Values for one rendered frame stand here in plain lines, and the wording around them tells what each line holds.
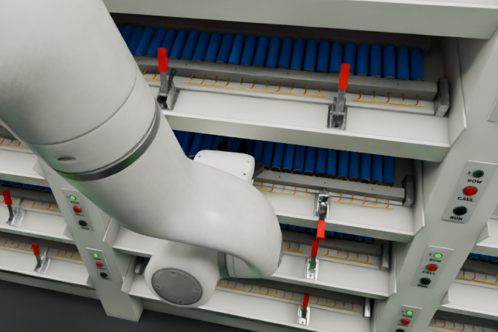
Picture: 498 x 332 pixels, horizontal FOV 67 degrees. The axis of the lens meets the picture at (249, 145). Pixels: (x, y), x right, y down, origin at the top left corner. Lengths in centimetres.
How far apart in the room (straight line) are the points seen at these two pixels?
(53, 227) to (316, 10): 78
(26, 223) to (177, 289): 65
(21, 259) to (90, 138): 102
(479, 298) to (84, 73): 84
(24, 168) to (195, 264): 54
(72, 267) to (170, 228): 83
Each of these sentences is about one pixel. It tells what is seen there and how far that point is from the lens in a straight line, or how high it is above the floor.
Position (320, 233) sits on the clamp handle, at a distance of 64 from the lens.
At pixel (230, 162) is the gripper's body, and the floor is 64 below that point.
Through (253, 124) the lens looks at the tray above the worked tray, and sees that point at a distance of 57.
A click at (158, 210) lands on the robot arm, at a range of 33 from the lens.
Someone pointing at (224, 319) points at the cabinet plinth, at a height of 3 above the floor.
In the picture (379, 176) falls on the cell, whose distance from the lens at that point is 72.
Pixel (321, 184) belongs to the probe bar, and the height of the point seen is 57.
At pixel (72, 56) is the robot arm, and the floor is 96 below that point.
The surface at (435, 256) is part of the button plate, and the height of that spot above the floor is 48.
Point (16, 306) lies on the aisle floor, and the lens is 137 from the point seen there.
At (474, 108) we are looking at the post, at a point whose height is 78.
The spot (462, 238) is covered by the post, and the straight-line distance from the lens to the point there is 74.
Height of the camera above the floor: 104
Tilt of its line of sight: 38 degrees down
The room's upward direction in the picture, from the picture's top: straight up
